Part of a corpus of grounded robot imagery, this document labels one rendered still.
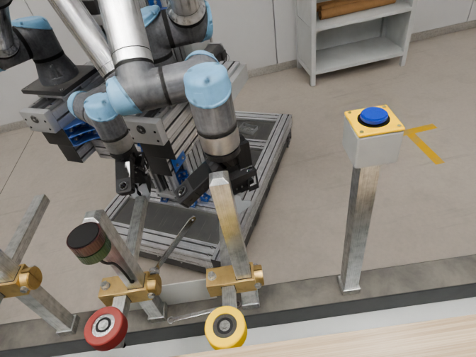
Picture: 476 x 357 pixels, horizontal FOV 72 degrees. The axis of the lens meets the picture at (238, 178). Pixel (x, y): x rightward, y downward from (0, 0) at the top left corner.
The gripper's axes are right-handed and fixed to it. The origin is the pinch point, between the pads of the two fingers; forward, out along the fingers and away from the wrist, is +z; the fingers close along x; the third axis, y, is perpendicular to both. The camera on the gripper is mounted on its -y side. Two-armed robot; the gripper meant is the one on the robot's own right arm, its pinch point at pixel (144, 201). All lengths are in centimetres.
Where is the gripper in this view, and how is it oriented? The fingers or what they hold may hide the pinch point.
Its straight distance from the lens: 107.8
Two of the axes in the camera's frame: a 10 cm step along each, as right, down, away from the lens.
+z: 1.5, 7.3, 6.7
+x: -9.9, 1.6, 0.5
